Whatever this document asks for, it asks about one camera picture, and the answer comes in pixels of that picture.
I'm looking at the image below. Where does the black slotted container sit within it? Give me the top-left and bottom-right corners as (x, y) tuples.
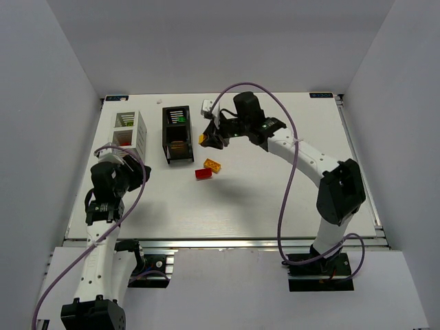
(162, 105), (195, 164)

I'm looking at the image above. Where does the aluminium table rail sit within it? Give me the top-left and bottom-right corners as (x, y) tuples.
(63, 236), (388, 248)

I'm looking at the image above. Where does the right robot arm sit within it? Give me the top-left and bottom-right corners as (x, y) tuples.
(200, 91), (366, 265)

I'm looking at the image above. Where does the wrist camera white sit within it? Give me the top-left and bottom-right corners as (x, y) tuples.
(200, 99), (220, 129)
(93, 142), (127, 170)

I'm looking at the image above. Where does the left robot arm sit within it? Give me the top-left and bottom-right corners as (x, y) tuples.
(60, 155), (151, 329)

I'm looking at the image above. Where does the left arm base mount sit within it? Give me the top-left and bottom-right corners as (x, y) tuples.
(115, 239), (170, 288)

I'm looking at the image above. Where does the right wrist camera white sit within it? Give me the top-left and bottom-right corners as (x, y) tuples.
(200, 99), (220, 129)

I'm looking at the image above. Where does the red rectangular brick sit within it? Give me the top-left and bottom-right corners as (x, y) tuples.
(195, 168), (212, 180)

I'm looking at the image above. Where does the blue label right corner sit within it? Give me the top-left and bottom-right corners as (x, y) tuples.
(309, 92), (333, 98)

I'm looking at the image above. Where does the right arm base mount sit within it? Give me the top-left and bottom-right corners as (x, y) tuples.
(281, 253), (354, 292)

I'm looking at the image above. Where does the yellow orange-slice round brick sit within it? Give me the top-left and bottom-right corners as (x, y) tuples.
(169, 141), (190, 160)

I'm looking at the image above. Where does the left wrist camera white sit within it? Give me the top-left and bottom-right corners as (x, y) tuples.
(93, 142), (127, 170)

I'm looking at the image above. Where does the orange rectangular brick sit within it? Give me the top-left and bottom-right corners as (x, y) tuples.
(203, 158), (221, 173)

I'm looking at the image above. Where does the white slotted container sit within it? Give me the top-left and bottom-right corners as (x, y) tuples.
(109, 110), (147, 161)

